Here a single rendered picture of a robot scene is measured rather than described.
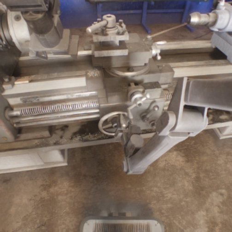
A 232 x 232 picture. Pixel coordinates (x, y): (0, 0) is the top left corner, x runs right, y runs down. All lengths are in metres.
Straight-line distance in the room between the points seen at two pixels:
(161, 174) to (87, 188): 0.66
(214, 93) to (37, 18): 0.38
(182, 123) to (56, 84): 0.83
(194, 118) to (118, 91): 0.56
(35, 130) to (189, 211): 1.34
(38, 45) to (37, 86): 0.60
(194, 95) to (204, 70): 0.92
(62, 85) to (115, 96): 0.34
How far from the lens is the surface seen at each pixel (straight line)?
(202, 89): 0.37
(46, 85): 1.09
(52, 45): 0.50
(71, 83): 1.06
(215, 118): 1.64
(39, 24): 0.44
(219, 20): 1.37
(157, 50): 1.01
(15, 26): 1.08
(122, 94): 0.91
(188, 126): 0.42
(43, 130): 1.34
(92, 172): 1.60
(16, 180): 1.78
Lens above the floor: 1.46
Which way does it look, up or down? 48 degrees down
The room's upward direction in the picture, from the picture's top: straight up
